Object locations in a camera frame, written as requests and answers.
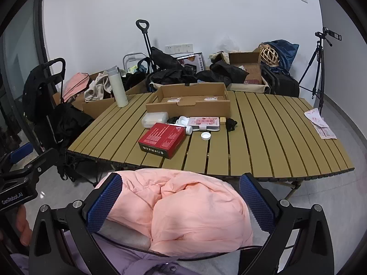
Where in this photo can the pink down jacket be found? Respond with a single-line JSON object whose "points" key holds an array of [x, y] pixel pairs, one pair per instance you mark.
{"points": [[183, 206]]}

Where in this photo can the black suitcase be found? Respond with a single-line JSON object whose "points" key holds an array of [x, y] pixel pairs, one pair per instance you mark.
{"points": [[282, 83]]}

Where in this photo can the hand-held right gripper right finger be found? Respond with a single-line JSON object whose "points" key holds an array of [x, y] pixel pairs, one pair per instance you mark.
{"points": [[256, 203]]}

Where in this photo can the white round lid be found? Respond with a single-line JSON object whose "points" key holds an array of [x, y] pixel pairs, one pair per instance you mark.
{"points": [[205, 136]]}

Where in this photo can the large cardboard box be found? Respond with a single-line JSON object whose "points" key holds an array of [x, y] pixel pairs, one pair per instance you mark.
{"points": [[97, 106]]}

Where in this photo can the shallow cardboard tray box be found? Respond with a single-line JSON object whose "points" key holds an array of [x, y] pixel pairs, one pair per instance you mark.
{"points": [[187, 103]]}

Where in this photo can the black folding cart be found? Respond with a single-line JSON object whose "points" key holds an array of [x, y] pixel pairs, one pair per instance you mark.
{"points": [[48, 114]]}

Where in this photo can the person's left hand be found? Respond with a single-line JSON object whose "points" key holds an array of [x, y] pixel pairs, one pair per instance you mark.
{"points": [[22, 223]]}

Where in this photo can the pink printed flat box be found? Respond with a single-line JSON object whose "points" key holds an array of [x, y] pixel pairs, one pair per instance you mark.
{"points": [[204, 123]]}

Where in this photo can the white wall outlets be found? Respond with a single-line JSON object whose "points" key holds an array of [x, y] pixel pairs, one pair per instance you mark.
{"points": [[179, 48]]}

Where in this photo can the red printed box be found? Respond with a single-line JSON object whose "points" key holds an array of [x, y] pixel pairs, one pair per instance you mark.
{"points": [[162, 140]]}

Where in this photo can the clear plastic container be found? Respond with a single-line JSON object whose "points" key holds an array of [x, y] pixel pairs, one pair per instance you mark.
{"points": [[154, 119]]}

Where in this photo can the pink bag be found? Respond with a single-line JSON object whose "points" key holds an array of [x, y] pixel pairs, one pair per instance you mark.
{"points": [[75, 84]]}

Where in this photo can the blue bag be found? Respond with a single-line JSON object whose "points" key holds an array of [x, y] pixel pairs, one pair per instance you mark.
{"points": [[285, 53]]}

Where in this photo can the open cardboard box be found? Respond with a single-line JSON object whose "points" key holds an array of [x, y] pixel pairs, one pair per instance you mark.
{"points": [[248, 66]]}

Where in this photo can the beige cloth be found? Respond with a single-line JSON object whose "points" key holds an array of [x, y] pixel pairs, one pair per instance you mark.
{"points": [[99, 87]]}

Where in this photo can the black camera tripod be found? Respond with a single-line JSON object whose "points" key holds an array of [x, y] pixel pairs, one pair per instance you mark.
{"points": [[316, 63]]}

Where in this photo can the pile of black clothing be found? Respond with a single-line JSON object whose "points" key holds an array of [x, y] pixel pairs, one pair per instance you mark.
{"points": [[183, 71]]}

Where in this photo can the purple jacket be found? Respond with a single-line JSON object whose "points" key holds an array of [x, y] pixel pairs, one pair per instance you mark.
{"points": [[137, 263]]}

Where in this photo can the red and white printed carton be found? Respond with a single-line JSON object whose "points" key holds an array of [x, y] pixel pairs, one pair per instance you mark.
{"points": [[192, 61]]}

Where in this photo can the white metal frame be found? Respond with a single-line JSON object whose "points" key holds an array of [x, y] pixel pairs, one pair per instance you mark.
{"points": [[133, 58]]}

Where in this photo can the white thermos bottle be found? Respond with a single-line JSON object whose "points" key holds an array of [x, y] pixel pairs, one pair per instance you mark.
{"points": [[117, 87]]}

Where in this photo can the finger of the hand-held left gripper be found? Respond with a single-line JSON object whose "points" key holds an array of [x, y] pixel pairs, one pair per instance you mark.
{"points": [[21, 151], [43, 161]]}

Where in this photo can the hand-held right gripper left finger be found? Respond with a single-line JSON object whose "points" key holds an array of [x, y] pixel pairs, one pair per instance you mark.
{"points": [[104, 206]]}

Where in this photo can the pink printed paper sheets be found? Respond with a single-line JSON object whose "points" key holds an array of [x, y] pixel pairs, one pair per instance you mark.
{"points": [[319, 123]]}

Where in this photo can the small white bottle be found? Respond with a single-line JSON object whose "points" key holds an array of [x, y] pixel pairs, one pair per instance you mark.
{"points": [[188, 130]]}

